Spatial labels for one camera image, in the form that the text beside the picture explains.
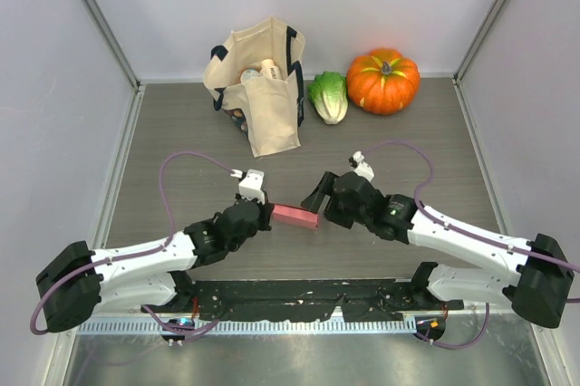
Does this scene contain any pink paper box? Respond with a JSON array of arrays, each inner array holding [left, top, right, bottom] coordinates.
[[272, 204, 319, 229]]

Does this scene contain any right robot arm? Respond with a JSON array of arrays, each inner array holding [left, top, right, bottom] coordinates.
[[301, 171, 574, 329]]

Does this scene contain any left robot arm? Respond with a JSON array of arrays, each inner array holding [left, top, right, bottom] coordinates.
[[31, 196, 275, 335]]

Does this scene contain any beige canvas tote bag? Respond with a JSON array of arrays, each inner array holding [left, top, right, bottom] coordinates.
[[203, 16, 305, 157]]

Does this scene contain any green lettuce toy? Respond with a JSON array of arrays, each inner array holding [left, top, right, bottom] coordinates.
[[307, 71, 348, 125]]

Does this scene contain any orange pumpkin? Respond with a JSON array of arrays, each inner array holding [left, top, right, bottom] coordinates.
[[346, 48, 421, 115]]

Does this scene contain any beige bottle in bag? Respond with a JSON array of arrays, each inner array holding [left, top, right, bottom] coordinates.
[[260, 59, 284, 81]]

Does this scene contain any white round container in bag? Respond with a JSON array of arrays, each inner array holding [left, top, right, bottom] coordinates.
[[240, 68, 261, 84]]

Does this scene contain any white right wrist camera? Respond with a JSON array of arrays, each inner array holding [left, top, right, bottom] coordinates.
[[349, 151, 374, 182]]

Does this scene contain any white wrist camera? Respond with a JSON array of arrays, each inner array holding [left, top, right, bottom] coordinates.
[[230, 169, 266, 204], [349, 151, 374, 182]]

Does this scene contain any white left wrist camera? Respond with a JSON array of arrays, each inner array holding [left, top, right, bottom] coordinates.
[[230, 169, 266, 204]]

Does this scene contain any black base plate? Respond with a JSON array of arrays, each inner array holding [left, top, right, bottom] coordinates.
[[151, 279, 464, 323]]

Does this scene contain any slotted cable duct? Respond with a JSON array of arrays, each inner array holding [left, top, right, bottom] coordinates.
[[77, 315, 417, 336]]

